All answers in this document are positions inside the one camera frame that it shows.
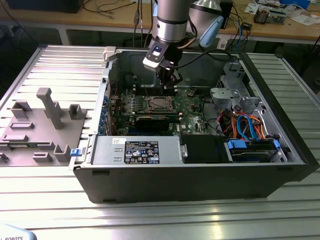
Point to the perforated metal disk cage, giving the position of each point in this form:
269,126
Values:
233,72

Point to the small black adapter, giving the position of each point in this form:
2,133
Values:
246,26

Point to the blue case latch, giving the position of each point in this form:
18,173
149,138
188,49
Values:
76,152

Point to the grey parts rack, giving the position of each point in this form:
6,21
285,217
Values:
37,140

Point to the silver CPU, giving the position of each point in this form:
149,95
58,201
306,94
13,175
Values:
160,103

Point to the wooden desk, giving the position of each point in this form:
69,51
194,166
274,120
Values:
37,18

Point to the copper heat sink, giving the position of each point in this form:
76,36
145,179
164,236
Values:
261,16

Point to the black graphics card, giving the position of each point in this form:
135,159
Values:
152,123

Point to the white tag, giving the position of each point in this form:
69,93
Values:
222,44

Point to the metal locking lever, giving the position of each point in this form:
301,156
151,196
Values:
146,90

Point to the CPU socket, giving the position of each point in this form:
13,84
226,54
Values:
150,110

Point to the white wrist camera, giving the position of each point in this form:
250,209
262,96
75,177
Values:
155,57

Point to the tall black device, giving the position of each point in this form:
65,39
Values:
228,15

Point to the black open PC case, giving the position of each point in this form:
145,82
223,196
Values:
175,182

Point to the green motherboard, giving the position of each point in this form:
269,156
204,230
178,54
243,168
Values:
190,112

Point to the grey metal part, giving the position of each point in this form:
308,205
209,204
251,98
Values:
277,17

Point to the blue box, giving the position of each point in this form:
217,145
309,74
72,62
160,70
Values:
295,3

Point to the grey power supply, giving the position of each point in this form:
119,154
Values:
105,150

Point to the hard disk in blue carrier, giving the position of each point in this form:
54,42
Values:
236,144

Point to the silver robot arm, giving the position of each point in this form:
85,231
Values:
171,27

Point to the white printed card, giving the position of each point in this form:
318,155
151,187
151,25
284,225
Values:
250,8

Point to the grey metal cage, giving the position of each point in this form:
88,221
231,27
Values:
221,96

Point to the white papers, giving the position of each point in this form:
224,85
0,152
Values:
303,19

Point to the black box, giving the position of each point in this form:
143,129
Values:
42,6

